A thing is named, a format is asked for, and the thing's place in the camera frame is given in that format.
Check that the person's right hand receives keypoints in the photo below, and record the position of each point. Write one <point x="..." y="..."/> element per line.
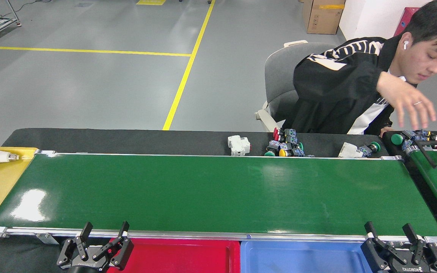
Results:
<point x="408" y="102"/>

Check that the grey office chair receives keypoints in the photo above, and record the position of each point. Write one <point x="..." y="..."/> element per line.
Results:
<point x="279" y="76"/>

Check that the red mushroom push button switch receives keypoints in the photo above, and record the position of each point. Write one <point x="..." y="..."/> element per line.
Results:
<point x="290" y="132"/>
<point x="291" y="139"/>

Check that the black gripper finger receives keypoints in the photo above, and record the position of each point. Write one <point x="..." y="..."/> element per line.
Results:
<point x="374" y="252"/>
<point x="124" y="250"/>
<point x="70" y="252"/>
<point x="427" y="252"/>

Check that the brown cardboard box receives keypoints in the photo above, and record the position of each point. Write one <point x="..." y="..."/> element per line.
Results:
<point x="323" y="19"/>

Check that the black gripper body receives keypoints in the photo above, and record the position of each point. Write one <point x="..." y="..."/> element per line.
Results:
<point x="89" y="265"/>
<point x="408" y="267"/>

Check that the yellow mushroom push button switch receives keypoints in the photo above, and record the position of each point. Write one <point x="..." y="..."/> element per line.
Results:
<point x="283" y="152"/>
<point x="422" y="134"/>

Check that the red plastic bin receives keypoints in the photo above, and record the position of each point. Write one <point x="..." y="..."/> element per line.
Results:
<point x="184" y="258"/>

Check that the blue plastic bin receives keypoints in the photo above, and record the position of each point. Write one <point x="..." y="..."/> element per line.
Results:
<point x="298" y="259"/>

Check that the person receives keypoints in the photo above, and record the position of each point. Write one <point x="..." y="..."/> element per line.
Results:
<point x="328" y="94"/>

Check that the red fire extinguisher box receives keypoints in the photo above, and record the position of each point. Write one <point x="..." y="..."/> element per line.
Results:
<point x="406" y="19"/>

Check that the push button switch blue block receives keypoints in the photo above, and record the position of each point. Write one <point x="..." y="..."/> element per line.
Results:
<point x="408" y="145"/>

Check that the person's left hand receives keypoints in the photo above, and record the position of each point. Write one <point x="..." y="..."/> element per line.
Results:
<point x="386" y="131"/>

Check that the long green conveyor belt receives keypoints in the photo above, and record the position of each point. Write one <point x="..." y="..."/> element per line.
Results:
<point x="203" y="189"/>

